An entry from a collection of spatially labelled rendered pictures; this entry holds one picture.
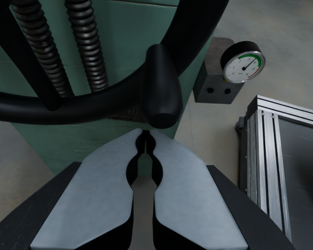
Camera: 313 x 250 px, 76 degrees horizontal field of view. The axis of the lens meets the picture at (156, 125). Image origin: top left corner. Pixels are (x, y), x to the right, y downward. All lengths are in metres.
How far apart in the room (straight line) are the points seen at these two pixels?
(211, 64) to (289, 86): 1.25
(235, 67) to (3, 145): 0.99
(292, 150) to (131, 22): 0.80
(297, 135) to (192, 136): 0.45
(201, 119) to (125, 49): 0.81
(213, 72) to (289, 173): 0.60
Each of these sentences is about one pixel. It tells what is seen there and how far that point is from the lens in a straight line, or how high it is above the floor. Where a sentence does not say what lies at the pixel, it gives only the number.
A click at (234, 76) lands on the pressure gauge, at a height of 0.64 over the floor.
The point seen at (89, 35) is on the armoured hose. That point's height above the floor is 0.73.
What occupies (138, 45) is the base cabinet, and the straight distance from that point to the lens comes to 0.37.
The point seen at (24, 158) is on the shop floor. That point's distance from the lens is 1.04.
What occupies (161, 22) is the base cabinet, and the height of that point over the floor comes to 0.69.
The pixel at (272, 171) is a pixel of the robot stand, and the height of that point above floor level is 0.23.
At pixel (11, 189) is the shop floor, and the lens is 1.00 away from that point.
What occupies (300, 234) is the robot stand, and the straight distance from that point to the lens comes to 0.83.
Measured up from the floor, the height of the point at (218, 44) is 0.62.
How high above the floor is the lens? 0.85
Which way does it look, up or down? 55 degrees down
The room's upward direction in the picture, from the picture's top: 12 degrees clockwise
